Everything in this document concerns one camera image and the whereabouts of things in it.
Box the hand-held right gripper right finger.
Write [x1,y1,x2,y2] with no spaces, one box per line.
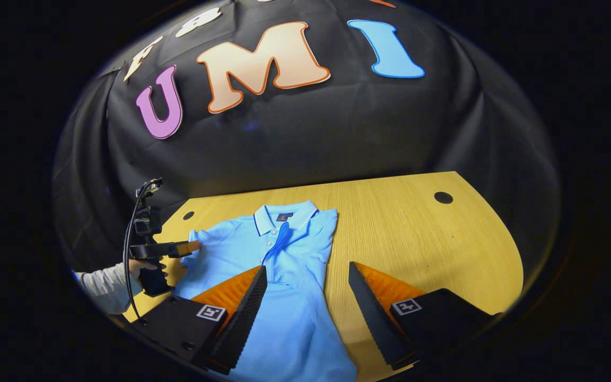
[348,261,503,372]

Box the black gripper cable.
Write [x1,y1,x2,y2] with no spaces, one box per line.
[122,178,164,322]

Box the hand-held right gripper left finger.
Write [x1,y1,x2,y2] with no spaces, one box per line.
[130,265,268,376]

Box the light blue polo T-shirt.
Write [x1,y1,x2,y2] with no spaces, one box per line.
[173,200,359,382]

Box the black backdrop cloth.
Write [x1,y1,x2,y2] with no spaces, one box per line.
[51,0,561,276]

